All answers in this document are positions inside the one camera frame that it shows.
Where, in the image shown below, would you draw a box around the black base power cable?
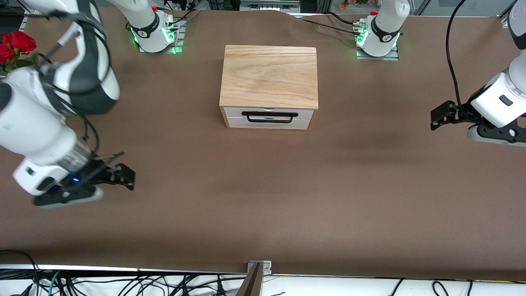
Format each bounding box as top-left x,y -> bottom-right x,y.
296,11 -> 364,32

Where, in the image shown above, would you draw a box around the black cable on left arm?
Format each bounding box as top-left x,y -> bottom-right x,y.
445,0 -> 471,118

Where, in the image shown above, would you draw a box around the brown table cover mat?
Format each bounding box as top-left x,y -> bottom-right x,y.
0,5 -> 526,282

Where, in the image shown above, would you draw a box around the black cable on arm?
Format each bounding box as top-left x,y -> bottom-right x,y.
445,0 -> 471,118
23,8 -> 113,155

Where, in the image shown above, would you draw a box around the red roses with green leaves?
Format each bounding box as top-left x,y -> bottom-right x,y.
0,30 -> 41,77

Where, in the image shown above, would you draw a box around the black cable loops on white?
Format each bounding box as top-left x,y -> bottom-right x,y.
388,279 -> 474,296

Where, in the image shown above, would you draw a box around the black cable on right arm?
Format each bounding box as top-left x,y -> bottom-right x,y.
23,8 -> 113,155

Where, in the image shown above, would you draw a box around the teal cable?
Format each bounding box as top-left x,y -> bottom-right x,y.
47,271 -> 61,296

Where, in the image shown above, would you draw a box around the grey equipment box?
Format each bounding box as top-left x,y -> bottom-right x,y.
240,0 -> 301,12

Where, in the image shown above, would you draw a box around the light wooden cabinet box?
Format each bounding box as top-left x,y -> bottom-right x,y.
219,45 -> 320,131

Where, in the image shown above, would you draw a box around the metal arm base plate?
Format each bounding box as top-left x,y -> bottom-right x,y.
356,43 -> 400,61
138,18 -> 187,54

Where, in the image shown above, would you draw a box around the metal bracket with camera post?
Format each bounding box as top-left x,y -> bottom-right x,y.
236,260 -> 272,296

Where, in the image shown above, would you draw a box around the white drawer with black handle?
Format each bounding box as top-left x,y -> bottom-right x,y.
223,107 -> 315,124

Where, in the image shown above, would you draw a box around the black cable tangle below table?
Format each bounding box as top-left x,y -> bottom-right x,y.
0,249 -> 247,296

